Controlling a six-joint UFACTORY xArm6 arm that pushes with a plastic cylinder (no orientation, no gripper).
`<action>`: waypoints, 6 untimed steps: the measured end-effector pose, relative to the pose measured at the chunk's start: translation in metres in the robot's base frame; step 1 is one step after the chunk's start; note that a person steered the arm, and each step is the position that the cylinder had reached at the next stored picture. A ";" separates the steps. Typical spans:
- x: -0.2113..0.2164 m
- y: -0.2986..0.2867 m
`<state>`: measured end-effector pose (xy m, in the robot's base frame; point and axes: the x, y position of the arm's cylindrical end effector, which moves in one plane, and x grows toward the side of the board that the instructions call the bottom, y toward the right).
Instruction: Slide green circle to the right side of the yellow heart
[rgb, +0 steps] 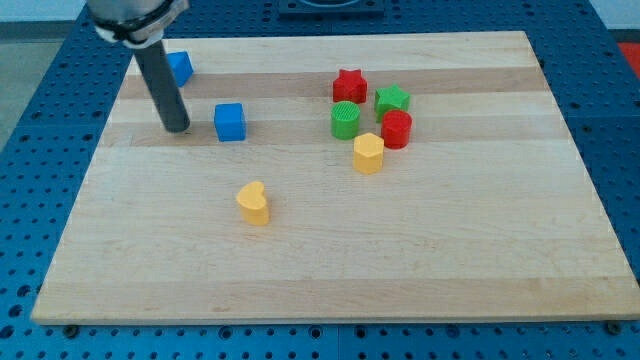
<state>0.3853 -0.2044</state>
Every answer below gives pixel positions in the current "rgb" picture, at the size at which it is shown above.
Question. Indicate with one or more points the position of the yellow heart block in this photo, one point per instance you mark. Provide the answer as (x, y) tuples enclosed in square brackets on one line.
[(253, 204)]

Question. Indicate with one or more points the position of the blue cube block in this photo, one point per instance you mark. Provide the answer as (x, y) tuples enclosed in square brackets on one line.
[(229, 122)]

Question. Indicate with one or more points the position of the blue triangle block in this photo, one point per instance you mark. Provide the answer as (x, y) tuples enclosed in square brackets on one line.
[(180, 64)]

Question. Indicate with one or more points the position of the green circle block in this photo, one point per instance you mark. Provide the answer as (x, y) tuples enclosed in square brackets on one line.
[(345, 118)]

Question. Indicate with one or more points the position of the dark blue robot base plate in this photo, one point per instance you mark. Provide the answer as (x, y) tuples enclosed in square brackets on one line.
[(329, 8)]

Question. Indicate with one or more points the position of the yellow hexagon block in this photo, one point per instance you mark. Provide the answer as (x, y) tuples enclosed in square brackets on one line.
[(368, 153)]

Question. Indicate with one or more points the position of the red star block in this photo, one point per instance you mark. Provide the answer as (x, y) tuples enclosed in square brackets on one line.
[(350, 85)]

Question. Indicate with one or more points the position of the red circle block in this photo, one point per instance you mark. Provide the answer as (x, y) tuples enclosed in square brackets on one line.
[(396, 129)]

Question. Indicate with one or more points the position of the green star block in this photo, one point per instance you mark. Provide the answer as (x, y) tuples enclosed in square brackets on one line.
[(390, 98)]

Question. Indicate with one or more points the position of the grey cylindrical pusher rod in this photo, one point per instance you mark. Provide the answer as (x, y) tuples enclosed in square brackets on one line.
[(162, 86)]

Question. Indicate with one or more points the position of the wooden board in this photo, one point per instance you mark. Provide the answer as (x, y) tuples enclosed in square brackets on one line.
[(487, 215)]

